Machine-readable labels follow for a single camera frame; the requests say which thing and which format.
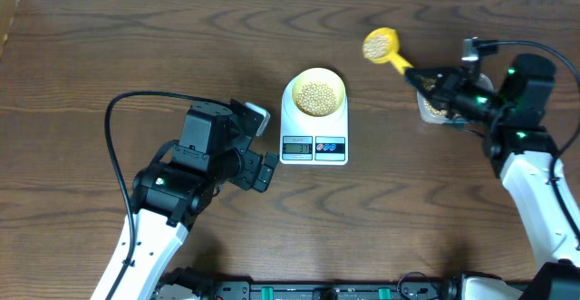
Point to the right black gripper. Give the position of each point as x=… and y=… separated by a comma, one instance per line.
x=446, y=82

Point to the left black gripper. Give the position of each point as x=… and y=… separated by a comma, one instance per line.
x=246, y=177

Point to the yellow measuring scoop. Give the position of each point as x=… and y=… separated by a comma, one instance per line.
x=382, y=46

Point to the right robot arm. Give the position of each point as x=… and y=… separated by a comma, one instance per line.
x=525, y=158

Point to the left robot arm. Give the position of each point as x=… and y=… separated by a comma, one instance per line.
x=178, y=184

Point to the white digital kitchen scale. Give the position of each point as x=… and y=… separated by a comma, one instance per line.
x=307, y=140

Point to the soybeans in bowl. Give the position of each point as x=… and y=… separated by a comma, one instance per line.
x=316, y=99

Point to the pale yellow bowl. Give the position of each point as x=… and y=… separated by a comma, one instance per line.
x=321, y=75

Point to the clear plastic container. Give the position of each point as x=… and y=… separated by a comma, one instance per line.
x=426, y=114

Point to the pile of soybeans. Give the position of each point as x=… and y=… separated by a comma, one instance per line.
x=433, y=111

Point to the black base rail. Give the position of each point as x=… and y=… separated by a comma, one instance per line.
x=185, y=283

